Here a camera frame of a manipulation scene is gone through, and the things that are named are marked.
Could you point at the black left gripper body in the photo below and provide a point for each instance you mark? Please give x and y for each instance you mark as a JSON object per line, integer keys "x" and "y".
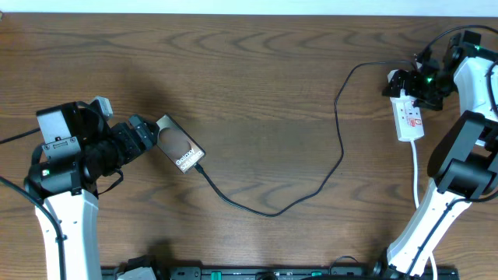
{"x": 137, "y": 131}

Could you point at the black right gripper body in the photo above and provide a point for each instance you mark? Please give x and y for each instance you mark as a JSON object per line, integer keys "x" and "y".
{"x": 429, "y": 89}

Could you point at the Galaxy smartphone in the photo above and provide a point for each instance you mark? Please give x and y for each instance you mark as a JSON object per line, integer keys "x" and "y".
{"x": 178, "y": 145}

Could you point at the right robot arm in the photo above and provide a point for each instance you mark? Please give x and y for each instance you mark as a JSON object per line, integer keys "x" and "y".
{"x": 462, "y": 169}

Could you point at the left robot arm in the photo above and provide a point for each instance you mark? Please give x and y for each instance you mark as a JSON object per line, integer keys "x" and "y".
{"x": 67, "y": 192}

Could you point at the white power strip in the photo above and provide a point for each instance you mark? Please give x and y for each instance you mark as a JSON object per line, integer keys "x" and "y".
{"x": 408, "y": 121}

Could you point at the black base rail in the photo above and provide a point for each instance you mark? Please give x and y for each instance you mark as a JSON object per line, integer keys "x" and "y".
{"x": 193, "y": 273}

